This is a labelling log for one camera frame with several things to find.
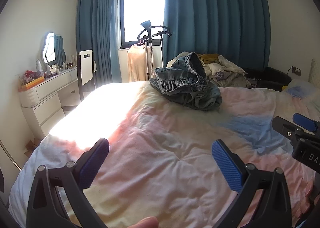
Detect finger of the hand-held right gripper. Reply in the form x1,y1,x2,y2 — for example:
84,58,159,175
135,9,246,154
292,113,320,134
272,116,300,147

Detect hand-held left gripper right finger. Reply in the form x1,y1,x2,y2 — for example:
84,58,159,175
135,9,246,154
211,139,293,228

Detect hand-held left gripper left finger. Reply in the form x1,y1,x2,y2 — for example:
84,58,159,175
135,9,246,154
26,138,110,228

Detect blue denim jeans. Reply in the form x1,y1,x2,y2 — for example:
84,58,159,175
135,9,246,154
149,52,223,111

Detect pile of white clothes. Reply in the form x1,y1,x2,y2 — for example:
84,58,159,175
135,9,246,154
167,53,253,88

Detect black clothes rack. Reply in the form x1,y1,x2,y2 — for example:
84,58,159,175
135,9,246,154
137,21,172,82

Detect person's left hand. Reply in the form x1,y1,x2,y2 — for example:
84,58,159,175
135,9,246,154
117,217,159,228

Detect pastel blue pillow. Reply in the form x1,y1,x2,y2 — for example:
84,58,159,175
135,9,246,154
285,79,320,98

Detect white padded headboard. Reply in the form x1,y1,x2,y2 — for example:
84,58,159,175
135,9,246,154
310,59,320,86

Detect black sofa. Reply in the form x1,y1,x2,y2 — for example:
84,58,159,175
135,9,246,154
244,66,292,91

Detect cardboard box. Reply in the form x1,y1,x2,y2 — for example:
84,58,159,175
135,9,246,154
24,138,40,157

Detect pastel pink quilt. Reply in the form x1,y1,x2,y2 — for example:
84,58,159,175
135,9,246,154
9,80,320,228

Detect white shirt purple print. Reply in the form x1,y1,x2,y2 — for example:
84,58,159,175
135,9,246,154
211,69,234,81

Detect white dressing table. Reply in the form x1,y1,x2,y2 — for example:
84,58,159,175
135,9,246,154
18,66,80,138

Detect white backed chair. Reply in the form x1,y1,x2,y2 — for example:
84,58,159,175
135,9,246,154
77,49,95,102

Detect mustard yellow garment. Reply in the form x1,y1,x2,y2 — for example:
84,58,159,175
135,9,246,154
201,53,219,63

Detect orange tray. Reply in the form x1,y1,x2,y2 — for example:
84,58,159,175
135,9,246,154
18,75,45,91

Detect group of cosmetic bottles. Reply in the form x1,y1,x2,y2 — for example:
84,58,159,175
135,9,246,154
45,55,77,73

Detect beige hanging garment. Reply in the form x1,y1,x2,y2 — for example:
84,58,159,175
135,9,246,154
127,43,150,83

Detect wavy lit vanity mirror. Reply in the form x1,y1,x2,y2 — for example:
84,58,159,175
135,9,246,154
41,33,67,66

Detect wide blue curtain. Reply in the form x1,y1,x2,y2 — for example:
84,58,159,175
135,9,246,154
164,0,272,73

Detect narrow blue curtain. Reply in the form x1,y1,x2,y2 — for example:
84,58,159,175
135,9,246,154
76,0,123,91

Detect dark framed window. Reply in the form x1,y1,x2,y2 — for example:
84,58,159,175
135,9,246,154
119,0,167,49

